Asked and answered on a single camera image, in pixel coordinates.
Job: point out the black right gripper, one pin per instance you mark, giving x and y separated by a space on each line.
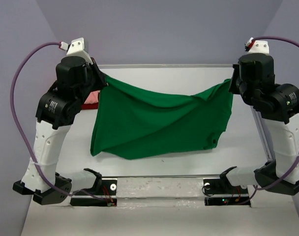
235 87

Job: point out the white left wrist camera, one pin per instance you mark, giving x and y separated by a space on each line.
78 47

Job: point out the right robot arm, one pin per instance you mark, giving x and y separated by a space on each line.
279 108

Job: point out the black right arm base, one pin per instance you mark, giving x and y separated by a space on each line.
217 195

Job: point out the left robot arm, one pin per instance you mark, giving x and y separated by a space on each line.
56 111

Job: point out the dark red t shirt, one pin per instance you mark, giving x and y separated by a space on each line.
90 106

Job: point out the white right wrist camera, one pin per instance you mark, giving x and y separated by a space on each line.
257 46

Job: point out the green t shirt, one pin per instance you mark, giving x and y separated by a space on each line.
134 123

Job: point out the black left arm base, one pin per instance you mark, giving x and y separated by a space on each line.
105 196

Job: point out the pink t shirt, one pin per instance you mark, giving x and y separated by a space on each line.
92 98

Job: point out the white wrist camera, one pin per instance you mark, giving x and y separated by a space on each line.
78 47
257 46

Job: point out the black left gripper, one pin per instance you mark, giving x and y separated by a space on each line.
101 76

